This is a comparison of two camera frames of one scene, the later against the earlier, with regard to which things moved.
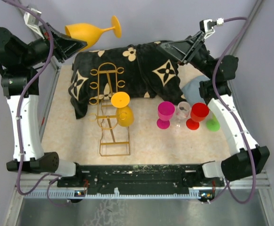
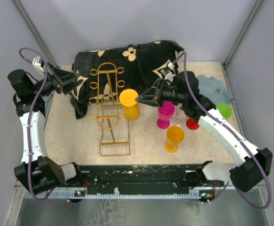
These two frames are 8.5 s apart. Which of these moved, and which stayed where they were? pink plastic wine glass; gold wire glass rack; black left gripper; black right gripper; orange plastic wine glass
Moved: black left gripper; orange plastic wine glass; black right gripper
Stayed: gold wire glass rack; pink plastic wine glass
